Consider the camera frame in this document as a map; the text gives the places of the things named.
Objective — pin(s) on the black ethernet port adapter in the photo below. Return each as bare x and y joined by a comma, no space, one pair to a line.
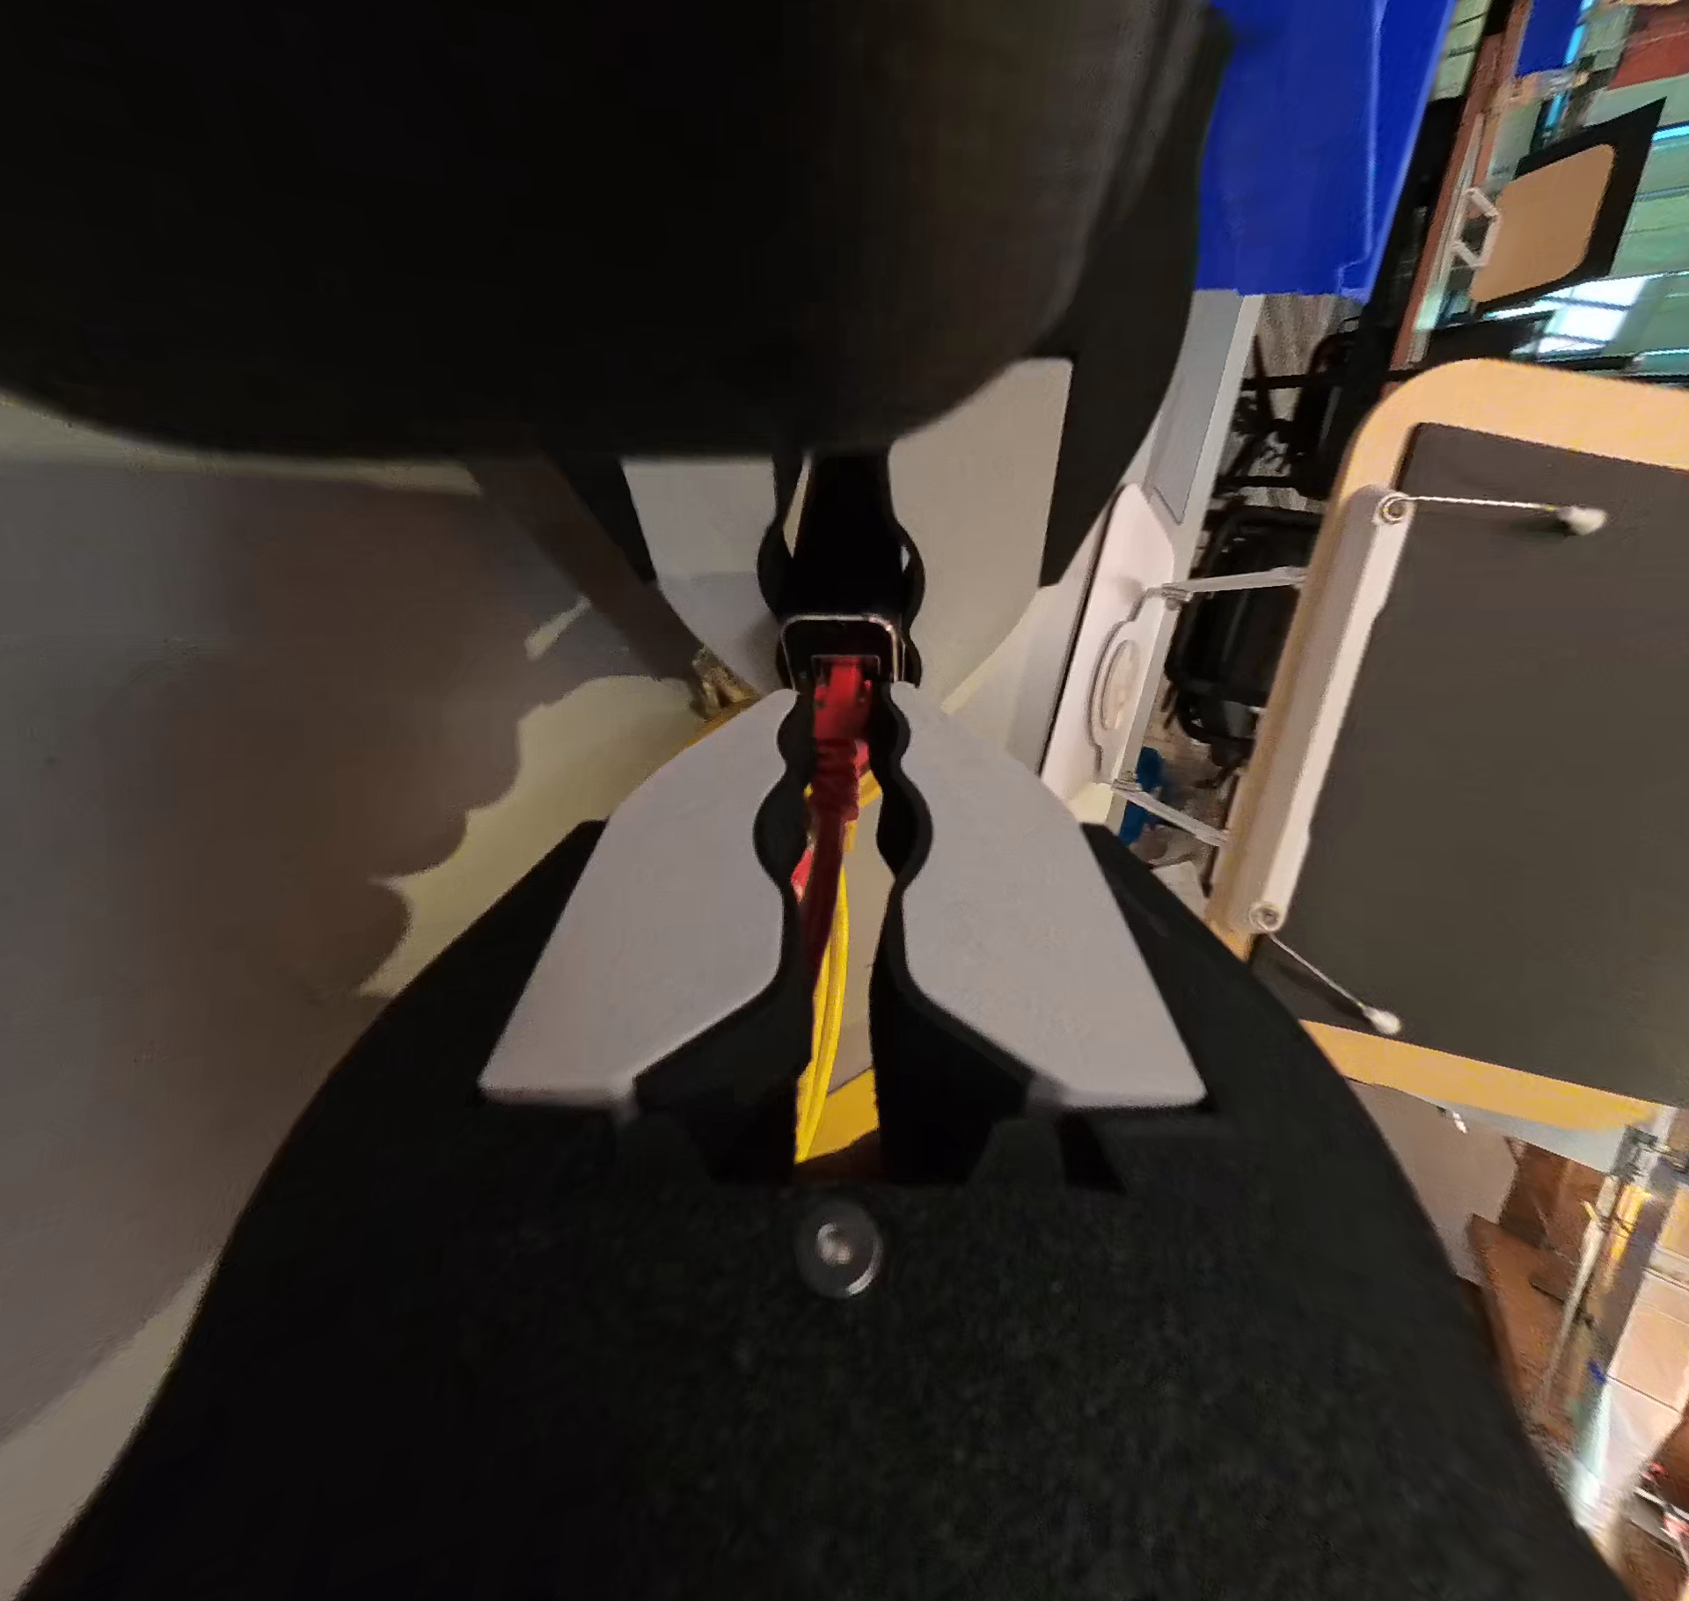
849,544

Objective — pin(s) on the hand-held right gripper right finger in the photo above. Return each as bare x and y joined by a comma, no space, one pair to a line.
1041,952

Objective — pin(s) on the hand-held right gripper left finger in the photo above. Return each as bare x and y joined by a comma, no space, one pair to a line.
645,952

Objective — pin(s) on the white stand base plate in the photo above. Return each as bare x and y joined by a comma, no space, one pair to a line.
1117,572

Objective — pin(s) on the yellow plastic bin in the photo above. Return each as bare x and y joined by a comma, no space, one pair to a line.
853,1109

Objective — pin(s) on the brown board black frame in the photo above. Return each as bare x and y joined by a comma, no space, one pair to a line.
1556,226

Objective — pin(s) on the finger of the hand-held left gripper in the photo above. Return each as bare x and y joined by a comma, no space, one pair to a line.
987,506
710,518

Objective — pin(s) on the blue plastic bin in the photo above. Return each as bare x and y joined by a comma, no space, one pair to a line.
1324,97

